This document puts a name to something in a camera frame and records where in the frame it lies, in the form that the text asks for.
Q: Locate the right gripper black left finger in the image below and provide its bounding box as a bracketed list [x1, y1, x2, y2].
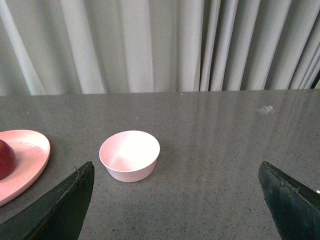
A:
[0, 161, 95, 240]

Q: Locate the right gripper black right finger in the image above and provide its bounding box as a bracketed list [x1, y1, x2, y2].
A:
[258, 161, 320, 240]

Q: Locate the red apple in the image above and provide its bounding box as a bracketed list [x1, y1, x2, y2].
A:
[0, 139, 16, 180]

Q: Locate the pink plate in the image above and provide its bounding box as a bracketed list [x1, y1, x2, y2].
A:
[0, 129, 51, 206]

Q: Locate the pink bowl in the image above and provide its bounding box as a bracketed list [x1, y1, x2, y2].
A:
[99, 130, 161, 183]

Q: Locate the crumpled clear plastic scrap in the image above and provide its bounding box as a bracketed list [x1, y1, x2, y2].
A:
[256, 105, 275, 115]

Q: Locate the white curtain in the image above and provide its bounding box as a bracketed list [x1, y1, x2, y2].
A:
[0, 0, 320, 96]

